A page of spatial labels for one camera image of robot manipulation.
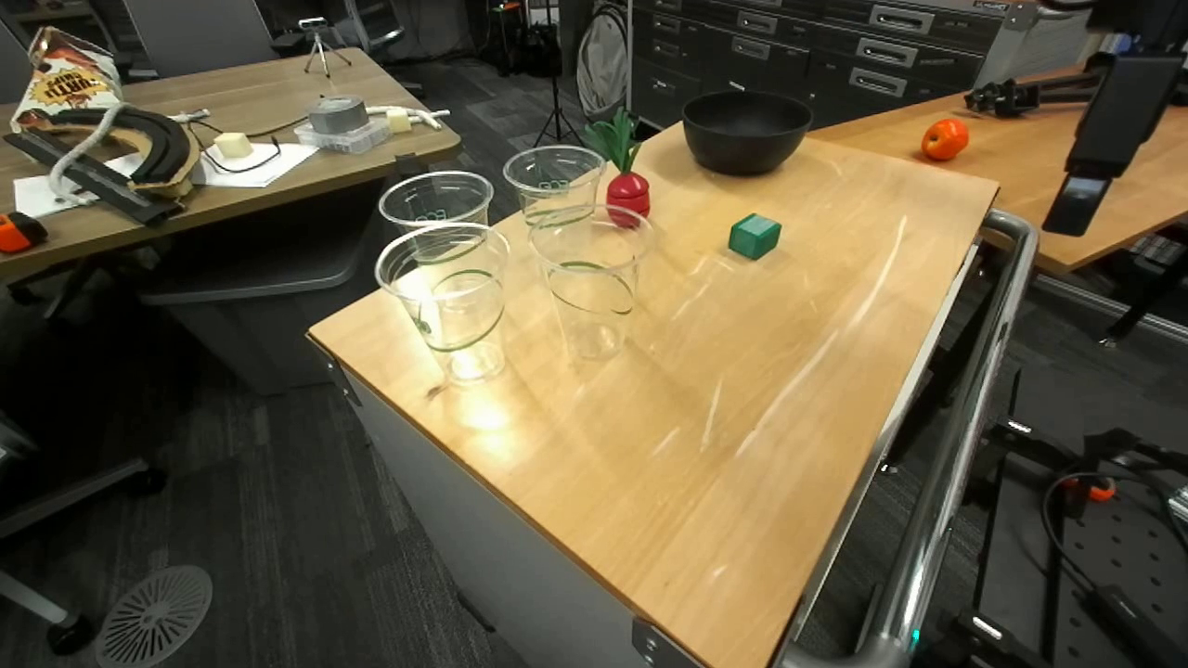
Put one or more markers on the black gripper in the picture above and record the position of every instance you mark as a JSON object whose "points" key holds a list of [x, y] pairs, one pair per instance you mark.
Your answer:
{"points": [[1120, 115]]}

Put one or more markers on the green building block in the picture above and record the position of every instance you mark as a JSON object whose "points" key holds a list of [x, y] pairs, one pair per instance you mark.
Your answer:
{"points": [[753, 234]]}

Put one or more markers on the red toy radish green leaves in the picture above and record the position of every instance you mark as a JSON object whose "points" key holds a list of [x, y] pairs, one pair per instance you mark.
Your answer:
{"points": [[629, 194]]}

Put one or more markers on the clear plastic cup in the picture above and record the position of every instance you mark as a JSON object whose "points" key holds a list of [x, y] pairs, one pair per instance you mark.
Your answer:
{"points": [[447, 308], [597, 290], [555, 171], [431, 203]]}

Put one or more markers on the black bowl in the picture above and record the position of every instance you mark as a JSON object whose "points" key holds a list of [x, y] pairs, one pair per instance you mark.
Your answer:
{"points": [[743, 149]]}

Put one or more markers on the pale yellow small block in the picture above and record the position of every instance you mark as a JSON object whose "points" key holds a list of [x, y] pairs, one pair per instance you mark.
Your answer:
{"points": [[232, 147]]}

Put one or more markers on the orange object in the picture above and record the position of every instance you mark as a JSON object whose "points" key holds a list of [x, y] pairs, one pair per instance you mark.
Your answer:
{"points": [[12, 232]]}

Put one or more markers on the black folded tripod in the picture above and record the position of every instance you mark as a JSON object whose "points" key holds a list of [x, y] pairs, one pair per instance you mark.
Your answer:
{"points": [[1025, 94]]}

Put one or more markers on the orange toy fruit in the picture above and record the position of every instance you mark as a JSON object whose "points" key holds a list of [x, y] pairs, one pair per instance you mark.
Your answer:
{"points": [[946, 138]]}

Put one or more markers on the grey storage bin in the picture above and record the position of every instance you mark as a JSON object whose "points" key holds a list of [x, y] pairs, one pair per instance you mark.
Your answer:
{"points": [[1041, 32]]}

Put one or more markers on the dark drawer cabinet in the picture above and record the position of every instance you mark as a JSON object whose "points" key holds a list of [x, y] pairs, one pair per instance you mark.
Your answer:
{"points": [[802, 51]]}

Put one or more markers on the tall black tripod stand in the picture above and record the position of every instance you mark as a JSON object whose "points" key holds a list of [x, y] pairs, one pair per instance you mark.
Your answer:
{"points": [[558, 98]]}

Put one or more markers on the white plug adapter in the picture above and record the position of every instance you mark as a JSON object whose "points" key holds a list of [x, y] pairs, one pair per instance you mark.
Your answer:
{"points": [[411, 115]]}

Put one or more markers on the clear plastic container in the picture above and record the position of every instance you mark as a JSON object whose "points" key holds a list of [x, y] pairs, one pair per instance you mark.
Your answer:
{"points": [[357, 134]]}

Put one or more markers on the grey tape roll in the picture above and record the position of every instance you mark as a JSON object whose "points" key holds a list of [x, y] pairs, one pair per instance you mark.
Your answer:
{"points": [[337, 115]]}

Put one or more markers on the large white paper sheet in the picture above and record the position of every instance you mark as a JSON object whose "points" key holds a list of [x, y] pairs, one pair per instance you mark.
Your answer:
{"points": [[264, 163]]}

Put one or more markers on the grey office chair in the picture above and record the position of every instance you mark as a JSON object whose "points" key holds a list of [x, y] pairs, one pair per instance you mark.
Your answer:
{"points": [[198, 32]]}

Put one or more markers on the black flat bar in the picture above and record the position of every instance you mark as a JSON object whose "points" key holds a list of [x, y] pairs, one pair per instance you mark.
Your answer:
{"points": [[86, 180]]}

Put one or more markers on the white tube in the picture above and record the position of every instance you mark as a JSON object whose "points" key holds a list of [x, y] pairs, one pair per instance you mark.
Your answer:
{"points": [[86, 142]]}

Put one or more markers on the round perforated floor disc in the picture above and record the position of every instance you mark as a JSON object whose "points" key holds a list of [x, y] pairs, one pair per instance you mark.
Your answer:
{"points": [[153, 613]]}

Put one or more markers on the chip bag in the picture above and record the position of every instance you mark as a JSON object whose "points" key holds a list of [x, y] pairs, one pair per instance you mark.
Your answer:
{"points": [[67, 84]]}

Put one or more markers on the small white paper card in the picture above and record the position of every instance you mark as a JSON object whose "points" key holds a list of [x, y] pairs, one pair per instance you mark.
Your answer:
{"points": [[39, 194]]}

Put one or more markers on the dark chair with metal legs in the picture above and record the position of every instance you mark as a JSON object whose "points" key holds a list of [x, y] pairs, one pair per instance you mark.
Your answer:
{"points": [[51, 495]]}

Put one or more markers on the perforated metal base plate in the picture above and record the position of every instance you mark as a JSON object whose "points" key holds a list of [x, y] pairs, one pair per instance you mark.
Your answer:
{"points": [[1138, 559]]}

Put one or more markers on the mini camera tripod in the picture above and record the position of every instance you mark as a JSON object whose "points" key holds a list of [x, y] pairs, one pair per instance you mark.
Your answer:
{"points": [[323, 41]]}

